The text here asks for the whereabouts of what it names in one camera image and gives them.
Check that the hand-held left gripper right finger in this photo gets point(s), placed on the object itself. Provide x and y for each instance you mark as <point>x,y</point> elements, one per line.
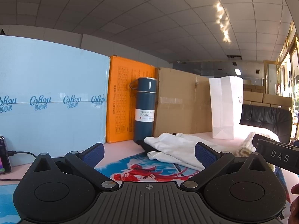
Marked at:
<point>204,156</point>

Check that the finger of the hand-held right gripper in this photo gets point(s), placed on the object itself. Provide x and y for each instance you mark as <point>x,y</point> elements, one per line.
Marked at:
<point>262,137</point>

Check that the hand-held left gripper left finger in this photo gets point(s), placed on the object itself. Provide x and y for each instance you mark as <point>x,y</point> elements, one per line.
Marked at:
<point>93,155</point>

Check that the pink knit sweater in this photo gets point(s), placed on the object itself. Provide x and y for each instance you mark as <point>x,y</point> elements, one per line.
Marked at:
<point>247,145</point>

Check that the person's right hand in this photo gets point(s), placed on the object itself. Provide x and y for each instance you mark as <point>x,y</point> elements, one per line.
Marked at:
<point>294,205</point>

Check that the black leather chair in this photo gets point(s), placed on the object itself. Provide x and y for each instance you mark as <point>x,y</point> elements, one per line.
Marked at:
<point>266,119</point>

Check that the white cloth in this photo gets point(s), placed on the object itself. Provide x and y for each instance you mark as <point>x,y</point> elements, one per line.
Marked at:
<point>177,147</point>

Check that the printed anime desk mat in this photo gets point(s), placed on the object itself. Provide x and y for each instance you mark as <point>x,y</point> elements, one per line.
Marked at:
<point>130,168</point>

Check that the stack of cardboard boxes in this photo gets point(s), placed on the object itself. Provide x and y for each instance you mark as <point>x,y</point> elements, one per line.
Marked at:
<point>268,98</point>

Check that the white paper bag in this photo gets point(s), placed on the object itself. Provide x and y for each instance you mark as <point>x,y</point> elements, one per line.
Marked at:
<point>224,107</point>

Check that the brown cardboard box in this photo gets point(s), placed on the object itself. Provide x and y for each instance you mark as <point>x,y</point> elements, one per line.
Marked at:
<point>182,102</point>

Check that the orange box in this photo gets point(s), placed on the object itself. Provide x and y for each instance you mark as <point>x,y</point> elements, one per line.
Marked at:
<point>121,102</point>

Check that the dark blue vacuum bottle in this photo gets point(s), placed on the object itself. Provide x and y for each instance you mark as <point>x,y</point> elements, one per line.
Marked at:
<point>143,98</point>

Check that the light blue carton box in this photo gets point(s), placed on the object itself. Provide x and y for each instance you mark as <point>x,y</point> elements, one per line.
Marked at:
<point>51,79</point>

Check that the black smartphone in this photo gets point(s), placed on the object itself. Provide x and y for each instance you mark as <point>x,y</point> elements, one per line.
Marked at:
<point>4,156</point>

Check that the wood framed glass door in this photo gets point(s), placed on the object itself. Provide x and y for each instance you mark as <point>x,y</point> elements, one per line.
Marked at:
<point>286,49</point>

